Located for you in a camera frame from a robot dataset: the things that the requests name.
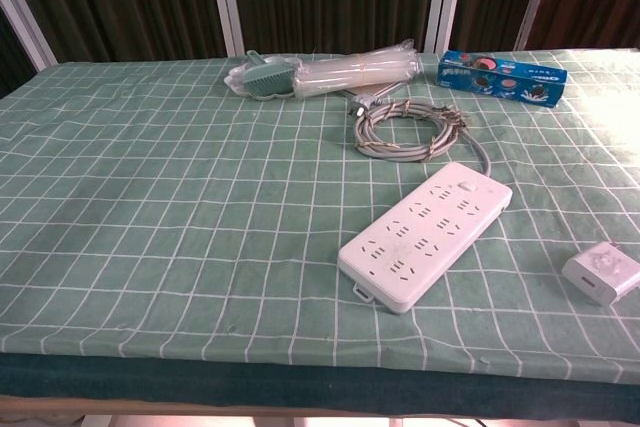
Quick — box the white charger cube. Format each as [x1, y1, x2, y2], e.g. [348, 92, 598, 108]
[561, 240, 640, 307]

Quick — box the wooden table edge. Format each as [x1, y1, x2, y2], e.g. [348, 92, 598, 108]
[0, 395, 640, 421]

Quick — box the dark green under cloth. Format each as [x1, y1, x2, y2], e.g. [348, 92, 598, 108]
[0, 352, 640, 423]

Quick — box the grey coiled power cable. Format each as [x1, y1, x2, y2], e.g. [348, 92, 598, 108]
[347, 91, 492, 176]

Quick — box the clear plastic cup stack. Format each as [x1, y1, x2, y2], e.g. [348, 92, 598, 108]
[292, 38, 420, 100]

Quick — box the white power strip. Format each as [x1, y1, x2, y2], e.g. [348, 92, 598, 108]
[337, 161, 514, 316]

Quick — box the teal cleaning brush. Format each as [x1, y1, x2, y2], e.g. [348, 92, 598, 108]
[241, 50, 294, 98]

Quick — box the green checked tablecloth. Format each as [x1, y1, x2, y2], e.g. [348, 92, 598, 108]
[0, 49, 640, 386]

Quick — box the blue cookie box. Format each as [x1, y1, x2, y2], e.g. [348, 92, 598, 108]
[436, 50, 569, 109]

